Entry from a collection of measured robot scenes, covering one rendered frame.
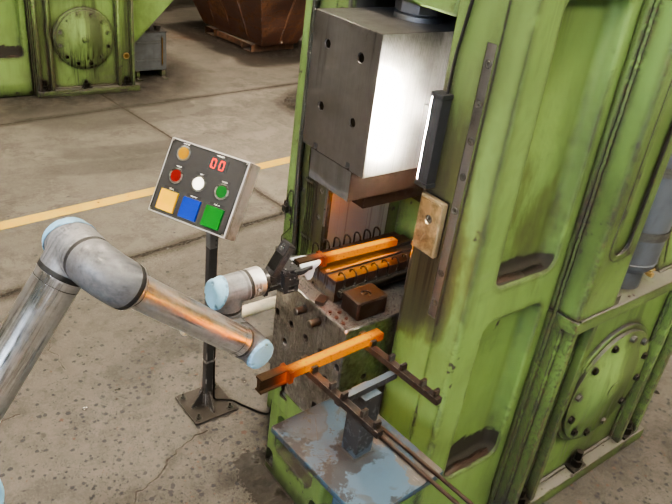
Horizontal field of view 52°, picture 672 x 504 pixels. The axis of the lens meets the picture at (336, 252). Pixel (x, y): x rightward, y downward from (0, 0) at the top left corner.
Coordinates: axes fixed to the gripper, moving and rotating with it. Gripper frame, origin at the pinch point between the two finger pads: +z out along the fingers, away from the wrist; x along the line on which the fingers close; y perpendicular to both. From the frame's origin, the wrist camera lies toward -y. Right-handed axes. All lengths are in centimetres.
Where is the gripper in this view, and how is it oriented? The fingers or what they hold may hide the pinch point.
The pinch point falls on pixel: (316, 258)
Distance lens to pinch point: 215.8
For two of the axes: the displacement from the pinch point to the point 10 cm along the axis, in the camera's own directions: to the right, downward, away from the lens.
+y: -1.1, 8.6, 5.0
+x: 6.0, 4.5, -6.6
